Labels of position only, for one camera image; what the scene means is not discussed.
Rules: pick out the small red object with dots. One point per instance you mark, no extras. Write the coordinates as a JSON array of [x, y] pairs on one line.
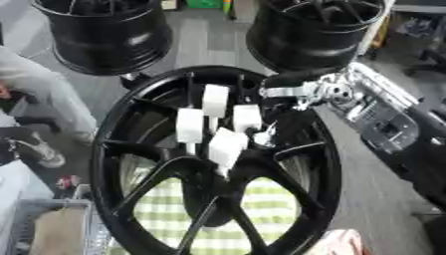
[[68, 182]]

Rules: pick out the tan cardboard sheet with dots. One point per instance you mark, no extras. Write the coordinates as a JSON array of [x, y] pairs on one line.
[[58, 232]]

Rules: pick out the black office chair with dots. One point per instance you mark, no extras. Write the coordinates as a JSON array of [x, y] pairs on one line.
[[429, 50]]

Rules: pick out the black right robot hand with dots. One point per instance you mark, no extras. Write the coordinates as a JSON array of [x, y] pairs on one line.
[[290, 114]]

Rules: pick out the pink cloth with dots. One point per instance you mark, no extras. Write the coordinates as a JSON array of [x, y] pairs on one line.
[[342, 244]]

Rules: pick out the green box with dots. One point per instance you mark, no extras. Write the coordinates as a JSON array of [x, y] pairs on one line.
[[203, 3]]

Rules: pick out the grey plastic crate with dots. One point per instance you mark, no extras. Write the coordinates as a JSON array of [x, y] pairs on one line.
[[96, 232]]

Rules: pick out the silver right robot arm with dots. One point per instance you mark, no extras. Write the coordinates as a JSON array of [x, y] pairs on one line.
[[389, 123]]

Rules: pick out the person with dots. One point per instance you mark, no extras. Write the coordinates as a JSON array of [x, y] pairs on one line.
[[52, 96]]

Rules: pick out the black wheel rim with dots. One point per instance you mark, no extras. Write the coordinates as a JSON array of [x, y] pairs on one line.
[[110, 36], [313, 40]]

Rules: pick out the black spoked wheel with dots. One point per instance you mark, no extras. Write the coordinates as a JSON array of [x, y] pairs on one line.
[[110, 186]]

